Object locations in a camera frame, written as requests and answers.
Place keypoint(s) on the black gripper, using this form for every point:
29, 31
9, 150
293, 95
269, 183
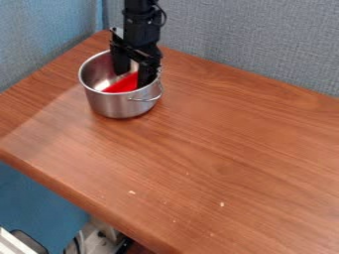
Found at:
133, 44

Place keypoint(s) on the red plastic block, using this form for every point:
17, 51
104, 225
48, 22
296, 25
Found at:
125, 83

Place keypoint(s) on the stainless steel pot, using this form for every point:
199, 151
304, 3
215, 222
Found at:
121, 105

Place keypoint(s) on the white box under table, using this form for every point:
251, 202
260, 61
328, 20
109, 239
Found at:
98, 238

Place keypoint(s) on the grey device bottom left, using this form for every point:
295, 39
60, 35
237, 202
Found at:
16, 242

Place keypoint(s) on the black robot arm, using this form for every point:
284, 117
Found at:
137, 10

